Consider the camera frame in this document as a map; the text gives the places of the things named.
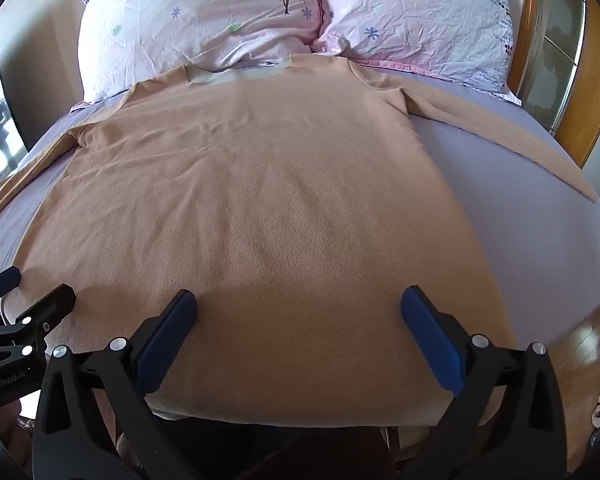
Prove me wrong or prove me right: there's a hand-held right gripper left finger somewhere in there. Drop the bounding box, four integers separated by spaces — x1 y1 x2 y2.
32 289 205 480

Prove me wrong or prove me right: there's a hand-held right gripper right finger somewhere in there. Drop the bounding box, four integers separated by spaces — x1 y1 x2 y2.
401 285 567 480

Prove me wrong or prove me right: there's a tan long-sleeved shirt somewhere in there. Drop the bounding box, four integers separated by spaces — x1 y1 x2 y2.
0 53 600 428

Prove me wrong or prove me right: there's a pink flower-print pillow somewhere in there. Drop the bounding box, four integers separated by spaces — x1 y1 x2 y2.
314 0 523 107

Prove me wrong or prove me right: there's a wooden headboard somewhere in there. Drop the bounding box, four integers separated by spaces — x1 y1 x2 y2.
507 0 600 168

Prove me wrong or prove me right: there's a pink tree-print pillow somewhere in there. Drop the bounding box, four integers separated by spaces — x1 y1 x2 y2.
70 0 327 111

